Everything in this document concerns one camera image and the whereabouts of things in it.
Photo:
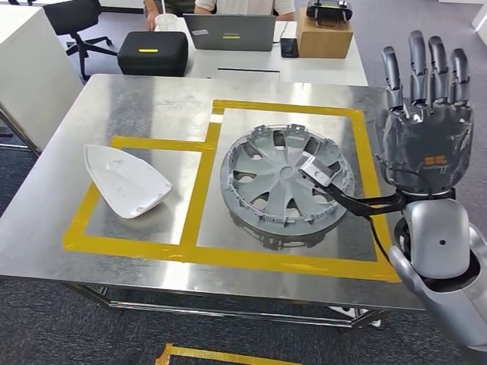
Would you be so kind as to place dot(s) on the white office desk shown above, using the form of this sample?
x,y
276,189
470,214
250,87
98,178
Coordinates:
x,y
323,70

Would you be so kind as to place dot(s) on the steel workbench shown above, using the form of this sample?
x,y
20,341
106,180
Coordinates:
x,y
152,111

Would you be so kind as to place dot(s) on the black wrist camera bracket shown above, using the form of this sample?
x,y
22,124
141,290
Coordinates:
x,y
361,204

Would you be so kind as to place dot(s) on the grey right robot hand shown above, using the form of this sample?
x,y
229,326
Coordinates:
x,y
429,141

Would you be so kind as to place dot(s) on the black headset device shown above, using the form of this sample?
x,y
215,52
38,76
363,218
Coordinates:
x,y
329,9

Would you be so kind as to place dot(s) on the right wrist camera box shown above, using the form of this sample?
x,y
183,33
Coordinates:
x,y
319,171

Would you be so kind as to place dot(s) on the white plastic cover part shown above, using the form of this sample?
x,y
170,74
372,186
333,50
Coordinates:
x,y
125,184

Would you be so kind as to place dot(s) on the silver plastic wheel hubcap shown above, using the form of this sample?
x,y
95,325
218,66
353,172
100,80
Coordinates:
x,y
274,186

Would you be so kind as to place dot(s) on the black phone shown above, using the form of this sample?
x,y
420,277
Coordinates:
x,y
289,48

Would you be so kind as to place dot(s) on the grey laptop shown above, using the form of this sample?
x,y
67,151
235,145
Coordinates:
x,y
230,33

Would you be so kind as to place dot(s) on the black carrying case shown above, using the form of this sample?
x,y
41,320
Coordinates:
x,y
152,53

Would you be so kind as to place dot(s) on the cardboard box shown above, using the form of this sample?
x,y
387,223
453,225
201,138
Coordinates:
x,y
323,38

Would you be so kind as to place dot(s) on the white side table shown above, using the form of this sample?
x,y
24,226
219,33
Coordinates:
x,y
34,75

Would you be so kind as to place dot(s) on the person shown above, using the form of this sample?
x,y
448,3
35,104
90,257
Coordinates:
x,y
243,6
171,5

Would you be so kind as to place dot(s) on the black office chair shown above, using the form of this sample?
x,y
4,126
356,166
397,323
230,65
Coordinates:
x,y
74,20

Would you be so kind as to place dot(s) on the yellow tape on workbench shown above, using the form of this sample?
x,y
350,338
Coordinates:
x,y
201,201

